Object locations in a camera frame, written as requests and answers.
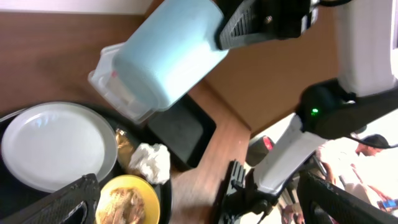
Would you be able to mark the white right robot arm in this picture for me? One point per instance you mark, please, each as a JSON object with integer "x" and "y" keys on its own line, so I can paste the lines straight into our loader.
{"x": 364, "y": 90}

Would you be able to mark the black rectangular tray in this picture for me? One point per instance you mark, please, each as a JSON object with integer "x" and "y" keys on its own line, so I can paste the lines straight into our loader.
{"x": 186, "y": 129}

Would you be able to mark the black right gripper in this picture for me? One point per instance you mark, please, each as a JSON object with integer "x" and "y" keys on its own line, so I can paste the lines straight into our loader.
{"x": 249, "y": 22}

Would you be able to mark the person in white shirt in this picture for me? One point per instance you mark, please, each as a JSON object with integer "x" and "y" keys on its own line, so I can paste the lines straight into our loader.
{"x": 358, "y": 168}

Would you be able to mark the gold foil wrapper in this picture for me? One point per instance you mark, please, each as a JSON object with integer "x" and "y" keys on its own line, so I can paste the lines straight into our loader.
{"x": 125, "y": 151}

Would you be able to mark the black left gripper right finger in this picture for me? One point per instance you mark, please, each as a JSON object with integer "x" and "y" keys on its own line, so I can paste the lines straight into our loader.
{"x": 323, "y": 202}

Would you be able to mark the yellow bowl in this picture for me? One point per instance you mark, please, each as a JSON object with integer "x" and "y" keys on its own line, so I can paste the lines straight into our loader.
{"x": 149, "y": 196}

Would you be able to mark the crumpled white tissue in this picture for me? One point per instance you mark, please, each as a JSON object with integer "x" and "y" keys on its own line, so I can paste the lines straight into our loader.
{"x": 152, "y": 162}

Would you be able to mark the light grey round plate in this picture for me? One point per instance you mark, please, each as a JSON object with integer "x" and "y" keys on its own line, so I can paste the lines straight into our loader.
{"x": 51, "y": 145}

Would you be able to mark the black round tray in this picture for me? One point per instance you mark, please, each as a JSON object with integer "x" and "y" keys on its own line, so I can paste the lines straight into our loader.
{"x": 16, "y": 196}

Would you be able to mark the food scraps in bowl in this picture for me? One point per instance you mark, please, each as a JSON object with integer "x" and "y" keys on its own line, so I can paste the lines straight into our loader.
{"x": 126, "y": 208}

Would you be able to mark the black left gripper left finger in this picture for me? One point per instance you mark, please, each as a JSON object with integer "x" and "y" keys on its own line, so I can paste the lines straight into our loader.
{"x": 75, "y": 203}

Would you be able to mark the clear plastic storage bin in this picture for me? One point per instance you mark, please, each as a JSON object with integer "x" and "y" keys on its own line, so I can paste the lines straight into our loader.
{"x": 107, "y": 83}

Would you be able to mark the light blue plastic cup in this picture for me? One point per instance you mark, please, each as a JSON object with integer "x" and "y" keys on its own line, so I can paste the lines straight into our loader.
{"x": 170, "y": 52}

